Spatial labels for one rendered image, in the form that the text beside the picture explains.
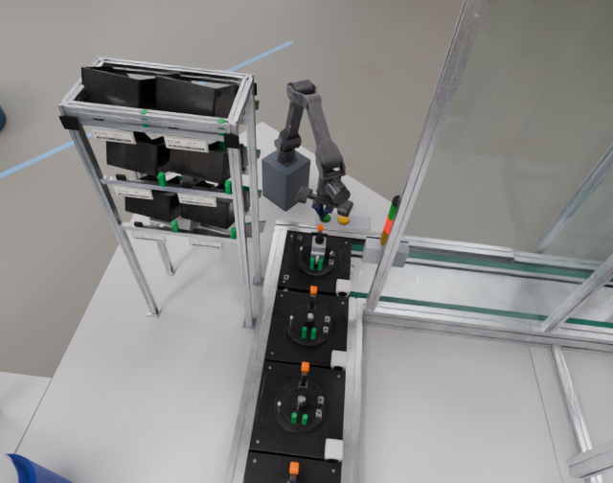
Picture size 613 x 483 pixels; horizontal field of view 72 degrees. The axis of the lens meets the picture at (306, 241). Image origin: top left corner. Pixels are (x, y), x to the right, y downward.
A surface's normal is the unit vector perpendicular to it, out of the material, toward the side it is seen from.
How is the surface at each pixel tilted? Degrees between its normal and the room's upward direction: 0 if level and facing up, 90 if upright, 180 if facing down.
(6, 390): 0
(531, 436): 0
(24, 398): 0
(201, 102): 65
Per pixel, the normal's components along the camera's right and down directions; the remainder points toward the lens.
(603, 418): 0.06, -0.63
